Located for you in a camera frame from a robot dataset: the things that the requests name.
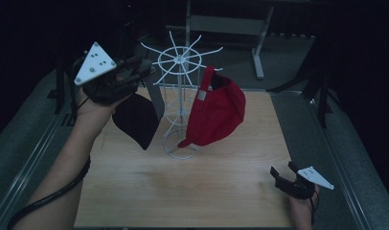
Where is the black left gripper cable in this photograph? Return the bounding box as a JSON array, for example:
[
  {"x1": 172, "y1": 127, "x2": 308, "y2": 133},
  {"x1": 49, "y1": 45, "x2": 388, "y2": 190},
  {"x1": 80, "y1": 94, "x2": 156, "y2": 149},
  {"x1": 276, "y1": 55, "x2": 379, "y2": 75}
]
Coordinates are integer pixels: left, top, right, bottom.
[{"x1": 6, "y1": 155, "x2": 92, "y2": 230}]

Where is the person's right hand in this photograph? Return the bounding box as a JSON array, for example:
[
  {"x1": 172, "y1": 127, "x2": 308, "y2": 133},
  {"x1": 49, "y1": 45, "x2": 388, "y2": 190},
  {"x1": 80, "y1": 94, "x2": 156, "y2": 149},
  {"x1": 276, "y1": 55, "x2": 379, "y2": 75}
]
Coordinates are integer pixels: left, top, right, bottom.
[{"x1": 287, "y1": 184, "x2": 321, "y2": 230}]

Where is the red baseball cap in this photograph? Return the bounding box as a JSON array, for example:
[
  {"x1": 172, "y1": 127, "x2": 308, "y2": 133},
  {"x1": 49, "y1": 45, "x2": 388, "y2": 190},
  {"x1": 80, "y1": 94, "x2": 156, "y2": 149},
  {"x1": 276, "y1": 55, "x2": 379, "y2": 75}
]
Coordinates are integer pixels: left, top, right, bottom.
[{"x1": 177, "y1": 64, "x2": 247, "y2": 149}]

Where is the grey sun visor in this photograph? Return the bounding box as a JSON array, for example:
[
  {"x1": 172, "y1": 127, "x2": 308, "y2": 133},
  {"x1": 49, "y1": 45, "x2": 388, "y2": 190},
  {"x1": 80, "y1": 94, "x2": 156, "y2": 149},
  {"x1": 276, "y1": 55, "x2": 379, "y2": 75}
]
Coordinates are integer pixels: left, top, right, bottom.
[{"x1": 111, "y1": 72, "x2": 167, "y2": 151}]

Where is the grey metal desk frame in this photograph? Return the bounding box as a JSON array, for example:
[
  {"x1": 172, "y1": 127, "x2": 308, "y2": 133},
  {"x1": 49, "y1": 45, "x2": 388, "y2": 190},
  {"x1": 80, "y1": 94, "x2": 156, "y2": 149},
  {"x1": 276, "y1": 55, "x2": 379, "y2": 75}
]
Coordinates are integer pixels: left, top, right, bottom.
[{"x1": 166, "y1": 0, "x2": 277, "y2": 81}]

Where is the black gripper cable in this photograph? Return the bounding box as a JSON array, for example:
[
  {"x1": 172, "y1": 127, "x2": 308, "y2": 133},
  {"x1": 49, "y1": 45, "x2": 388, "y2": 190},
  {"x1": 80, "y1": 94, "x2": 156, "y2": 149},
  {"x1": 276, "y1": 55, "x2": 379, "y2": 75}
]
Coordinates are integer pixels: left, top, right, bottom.
[
  {"x1": 309, "y1": 191, "x2": 321, "y2": 225},
  {"x1": 6, "y1": 155, "x2": 92, "y2": 230}
]

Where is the black rectangular floor frame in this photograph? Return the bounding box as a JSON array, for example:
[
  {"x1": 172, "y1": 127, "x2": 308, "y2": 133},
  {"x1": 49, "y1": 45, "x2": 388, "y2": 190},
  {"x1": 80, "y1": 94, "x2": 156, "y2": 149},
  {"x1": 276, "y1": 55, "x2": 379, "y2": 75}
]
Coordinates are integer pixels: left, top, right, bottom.
[{"x1": 60, "y1": 112, "x2": 78, "y2": 127}]

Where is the person's left hand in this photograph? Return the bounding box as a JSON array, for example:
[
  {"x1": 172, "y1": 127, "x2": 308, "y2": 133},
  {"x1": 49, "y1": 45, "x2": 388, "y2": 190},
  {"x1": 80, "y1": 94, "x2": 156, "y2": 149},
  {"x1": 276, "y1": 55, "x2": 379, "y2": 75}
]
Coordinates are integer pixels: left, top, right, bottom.
[{"x1": 75, "y1": 87, "x2": 134, "y2": 124}]

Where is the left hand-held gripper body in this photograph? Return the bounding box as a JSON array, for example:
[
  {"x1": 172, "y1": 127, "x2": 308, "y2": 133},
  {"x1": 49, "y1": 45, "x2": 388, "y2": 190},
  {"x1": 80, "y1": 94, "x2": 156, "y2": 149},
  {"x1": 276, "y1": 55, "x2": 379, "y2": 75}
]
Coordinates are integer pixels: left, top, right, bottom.
[{"x1": 73, "y1": 41, "x2": 138, "y2": 106}]

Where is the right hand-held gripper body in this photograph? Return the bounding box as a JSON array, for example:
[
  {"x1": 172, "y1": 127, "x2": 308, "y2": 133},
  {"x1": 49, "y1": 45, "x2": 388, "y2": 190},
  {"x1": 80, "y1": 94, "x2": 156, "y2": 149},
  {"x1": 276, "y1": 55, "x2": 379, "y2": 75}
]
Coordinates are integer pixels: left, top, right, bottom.
[{"x1": 274, "y1": 166, "x2": 335, "y2": 201}]

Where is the white wire hat rack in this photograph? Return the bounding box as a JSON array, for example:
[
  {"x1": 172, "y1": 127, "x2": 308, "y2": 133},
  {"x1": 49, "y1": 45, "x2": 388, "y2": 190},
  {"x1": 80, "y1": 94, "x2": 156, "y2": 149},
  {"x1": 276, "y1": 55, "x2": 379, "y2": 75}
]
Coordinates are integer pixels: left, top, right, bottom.
[{"x1": 140, "y1": 30, "x2": 224, "y2": 161}]

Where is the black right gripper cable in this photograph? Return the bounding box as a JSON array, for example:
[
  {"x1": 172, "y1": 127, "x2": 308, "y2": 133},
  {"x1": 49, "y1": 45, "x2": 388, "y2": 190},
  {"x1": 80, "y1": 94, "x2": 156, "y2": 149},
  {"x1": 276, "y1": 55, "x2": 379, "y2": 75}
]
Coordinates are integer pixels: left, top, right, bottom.
[{"x1": 309, "y1": 191, "x2": 321, "y2": 225}]

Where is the black tripod stand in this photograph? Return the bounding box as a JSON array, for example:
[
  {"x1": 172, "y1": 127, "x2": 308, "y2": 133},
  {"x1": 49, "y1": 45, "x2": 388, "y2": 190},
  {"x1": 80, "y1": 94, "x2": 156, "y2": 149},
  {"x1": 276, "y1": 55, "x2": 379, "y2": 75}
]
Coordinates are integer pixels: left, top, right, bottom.
[
  {"x1": 267, "y1": 32, "x2": 344, "y2": 129},
  {"x1": 47, "y1": 52, "x2": 76, "y2": 116}
]

